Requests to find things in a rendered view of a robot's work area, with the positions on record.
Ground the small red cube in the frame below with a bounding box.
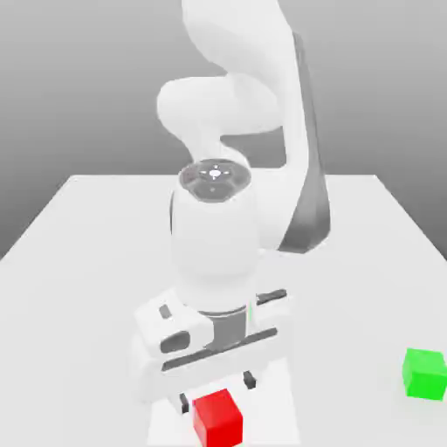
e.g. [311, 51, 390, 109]
[192, 388, 244, 447]

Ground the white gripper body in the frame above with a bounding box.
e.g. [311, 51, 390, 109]
[138, 323, 293, 405]

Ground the small green cube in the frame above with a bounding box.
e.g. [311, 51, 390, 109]
[401, 347, 447, 402]

